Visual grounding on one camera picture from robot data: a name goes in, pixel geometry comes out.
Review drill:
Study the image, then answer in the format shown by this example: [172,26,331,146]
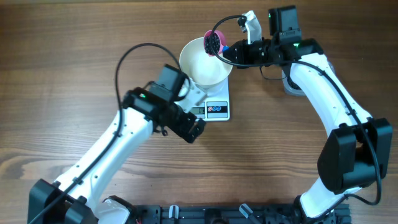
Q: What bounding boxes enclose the pink scoop blue handle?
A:
[204,30,228,55]

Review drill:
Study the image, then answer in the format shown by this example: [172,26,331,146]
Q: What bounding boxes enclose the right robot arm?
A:
[217,6,393,223]

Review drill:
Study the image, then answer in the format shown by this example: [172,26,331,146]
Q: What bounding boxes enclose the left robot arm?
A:
[27,65,207,223]

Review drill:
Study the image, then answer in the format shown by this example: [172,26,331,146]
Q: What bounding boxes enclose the white digital kitchen scale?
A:
[190,78,230,122]

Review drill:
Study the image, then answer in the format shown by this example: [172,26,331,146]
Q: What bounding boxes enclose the black beans in scoop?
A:
[204,33,221,55]

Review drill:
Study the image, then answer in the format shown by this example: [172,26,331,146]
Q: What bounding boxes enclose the white bowl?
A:
[179,37,233,88]

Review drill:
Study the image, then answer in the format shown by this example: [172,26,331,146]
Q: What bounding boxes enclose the clear plastic container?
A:
[280,63,329,96]

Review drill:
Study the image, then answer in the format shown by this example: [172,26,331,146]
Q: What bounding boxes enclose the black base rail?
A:
[124,203,352,224]

